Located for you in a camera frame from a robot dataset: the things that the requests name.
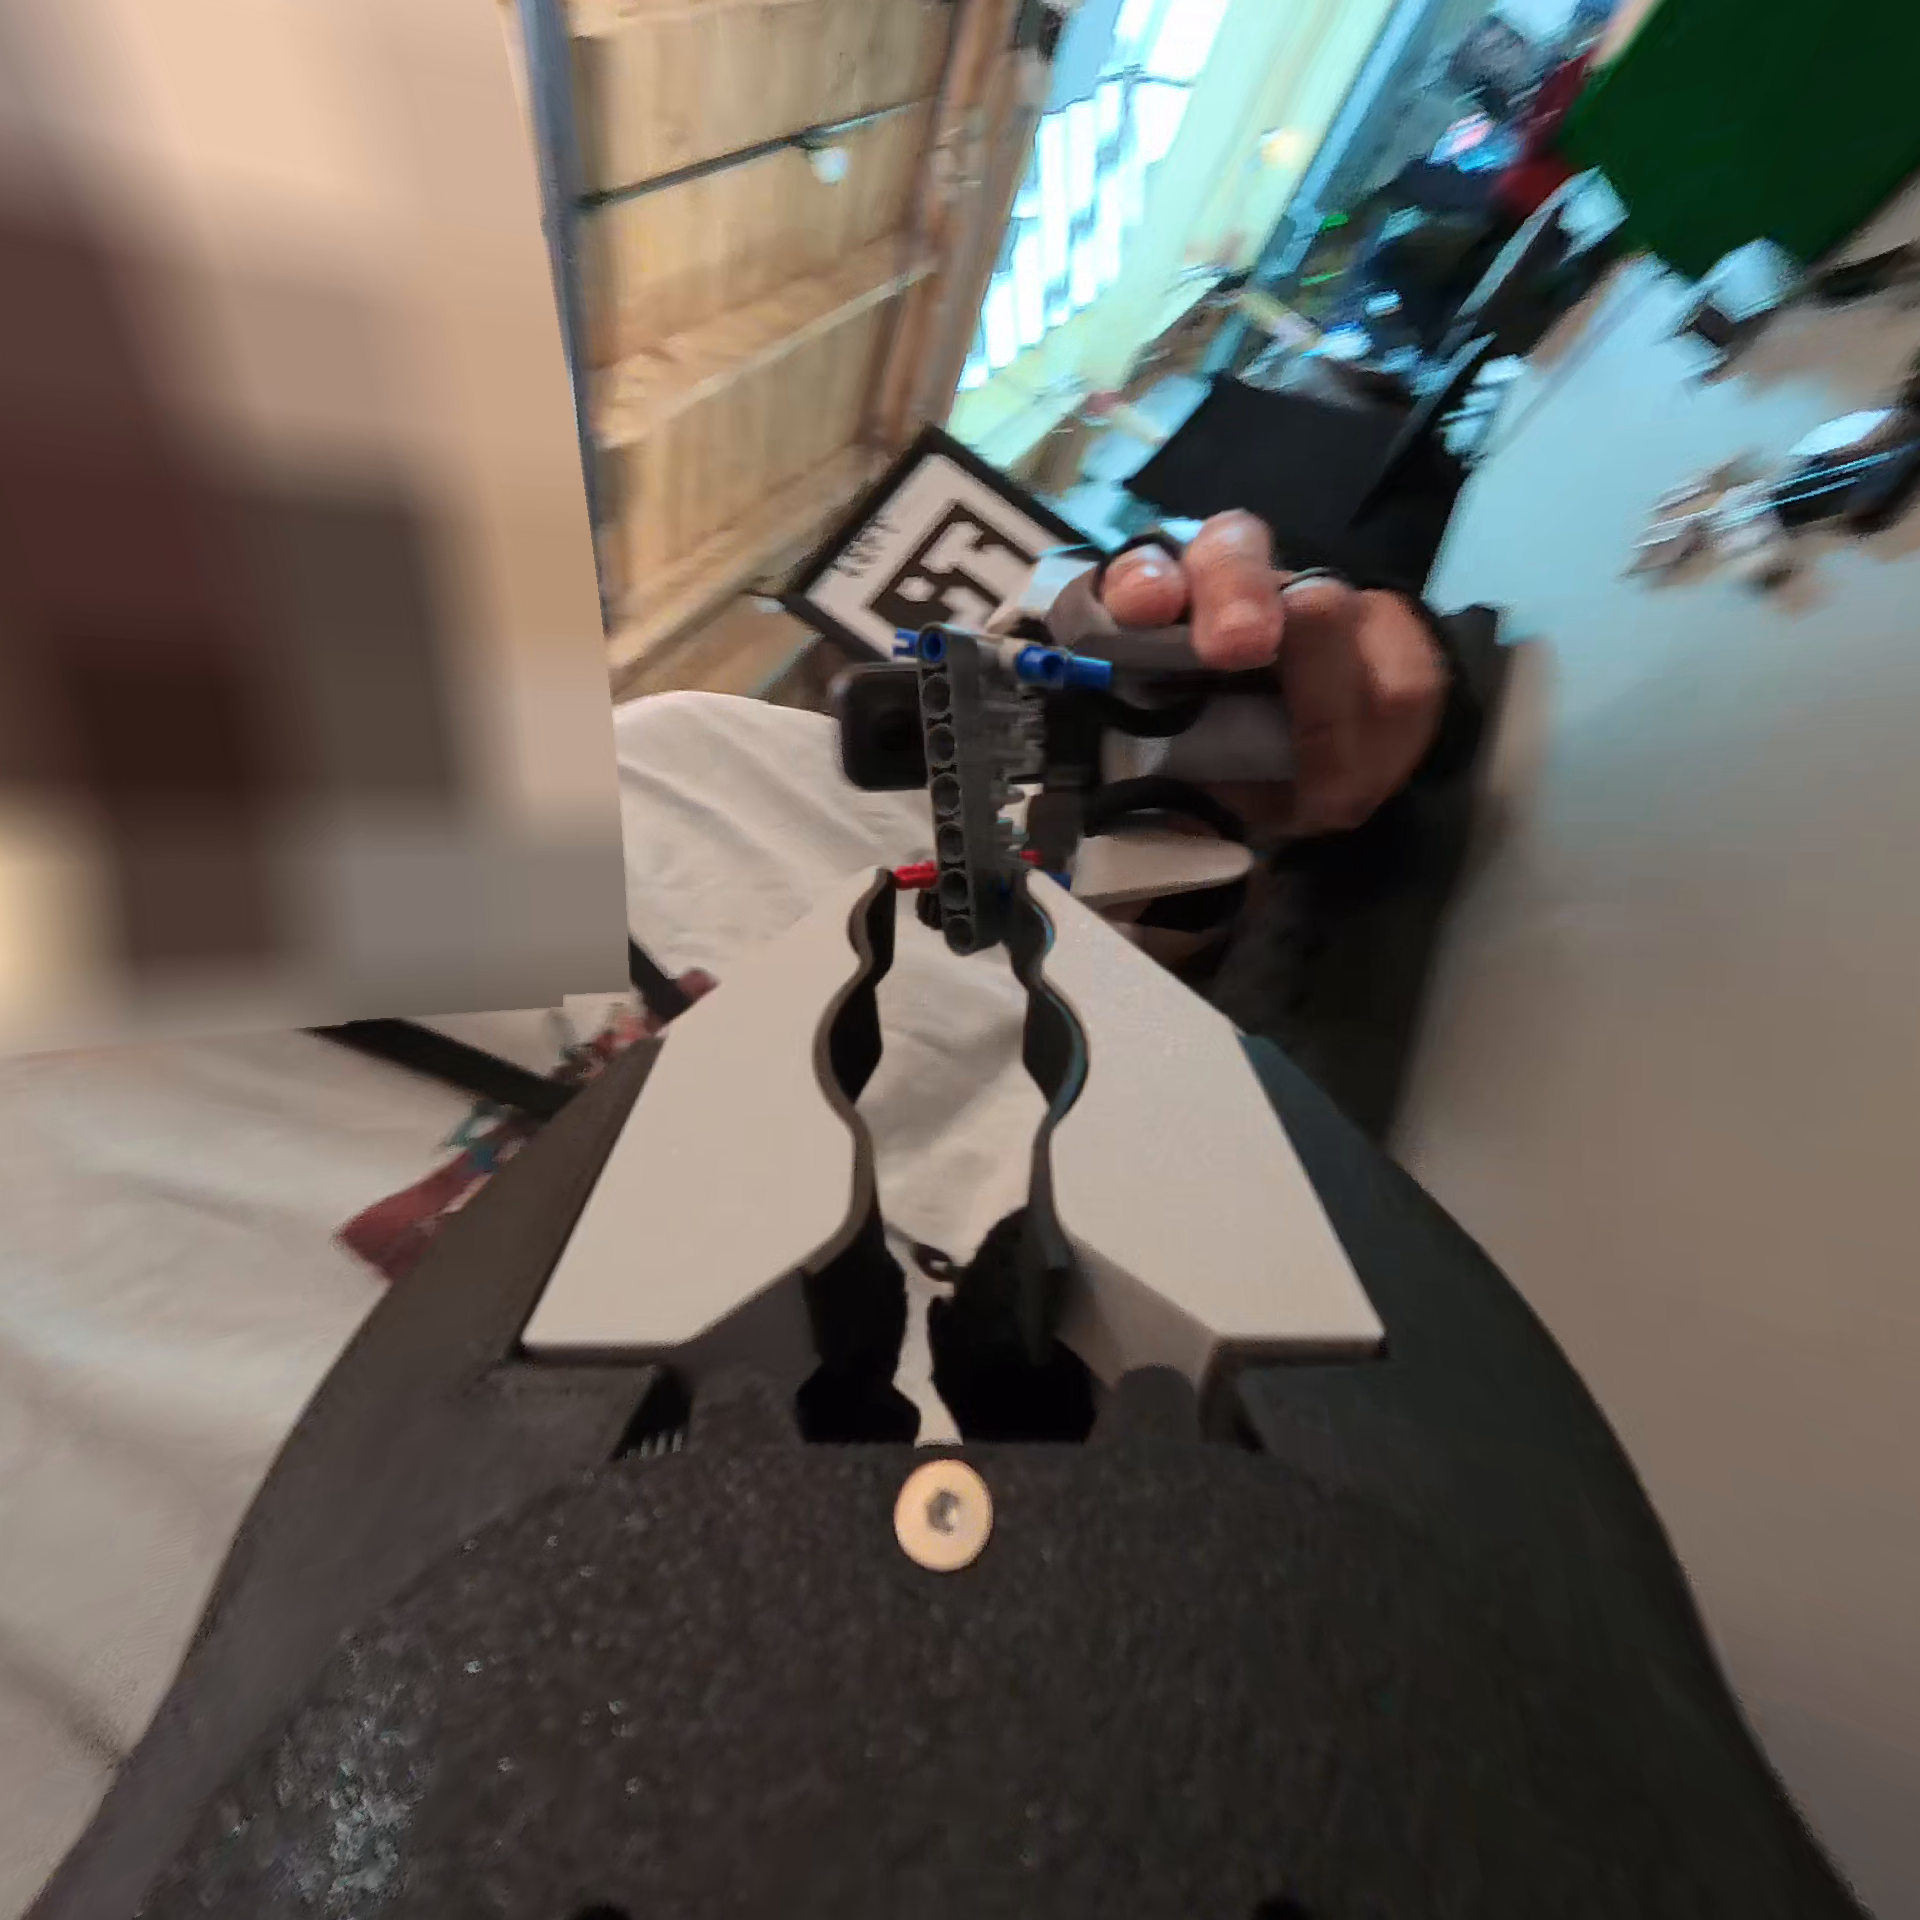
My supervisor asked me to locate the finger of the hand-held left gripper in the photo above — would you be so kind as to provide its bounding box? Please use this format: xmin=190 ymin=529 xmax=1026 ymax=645
xmin=1048 ymin=835 xmax=1257 ymax=910

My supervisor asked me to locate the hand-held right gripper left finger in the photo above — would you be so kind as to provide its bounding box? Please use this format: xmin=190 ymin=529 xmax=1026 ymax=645
xmin=517 ymin=868 xmax=892 ymax=1350

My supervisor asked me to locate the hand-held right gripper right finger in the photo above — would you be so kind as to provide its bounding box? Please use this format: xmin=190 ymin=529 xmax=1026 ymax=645
xmin=1018 ymin=870 xmax=1389 ymax=1382

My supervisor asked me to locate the dark grey lego beam assembly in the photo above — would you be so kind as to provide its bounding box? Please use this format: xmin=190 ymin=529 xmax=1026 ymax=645
xmin=883 ymin=623 xmax=1112 ymax=964

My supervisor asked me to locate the person's left hand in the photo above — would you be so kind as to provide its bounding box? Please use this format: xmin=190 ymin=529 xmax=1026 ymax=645
xmin=1101 ymin=507 xmax=1455 ymax=840

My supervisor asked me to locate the black office chair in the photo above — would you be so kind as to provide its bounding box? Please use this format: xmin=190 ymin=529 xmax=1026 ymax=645
xmin=1128 ymin=365 xmax=1421 ymax=578

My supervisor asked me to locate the white printed t-shirt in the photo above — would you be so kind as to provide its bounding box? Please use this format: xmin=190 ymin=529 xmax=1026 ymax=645
xmin=0 ymin=690 xmax=1055 ymax=1848

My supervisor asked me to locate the green plastic bin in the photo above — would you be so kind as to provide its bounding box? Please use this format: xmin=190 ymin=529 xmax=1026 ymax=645
xmin=1553 ymin=0 xmax=1920 ymax=281

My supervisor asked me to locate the black lanyard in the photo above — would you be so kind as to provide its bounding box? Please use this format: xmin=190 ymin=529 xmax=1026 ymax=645
xmin=307 ymin=936 xmax=683 ymax=1125

